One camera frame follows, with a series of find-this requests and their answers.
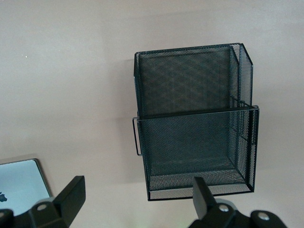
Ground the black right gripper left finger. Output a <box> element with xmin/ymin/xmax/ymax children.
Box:
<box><xmin>0</xmin><ymin>175</ymin><xmax>86</xmax><ymax>228</ymax></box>

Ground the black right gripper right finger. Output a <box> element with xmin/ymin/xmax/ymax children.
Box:
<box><xmin>190</xmin><ymin>177</ymin><xmax>288</xmax><ymax>228</ymax></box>

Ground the silver laptop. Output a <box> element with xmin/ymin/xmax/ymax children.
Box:
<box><xmin>0</xmin><ymin>158</ymin><xmax>53</xmax><ymax>211</ymax></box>

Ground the black mesh two-tier tray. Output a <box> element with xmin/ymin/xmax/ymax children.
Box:
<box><xmin>132</xmin><ymin>42</ymin><xmax>260</xmax><ymax>202</ymax></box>

